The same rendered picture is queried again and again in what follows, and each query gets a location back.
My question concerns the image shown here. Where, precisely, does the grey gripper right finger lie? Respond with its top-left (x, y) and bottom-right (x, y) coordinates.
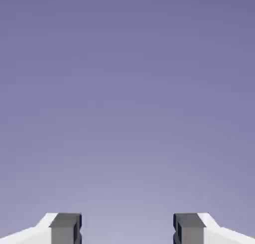
top-left (172, 212), bottom-right (255, 244)

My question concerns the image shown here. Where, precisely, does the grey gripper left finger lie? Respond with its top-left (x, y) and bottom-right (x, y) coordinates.
top-left (0, 212), bottom-right (83, 244)

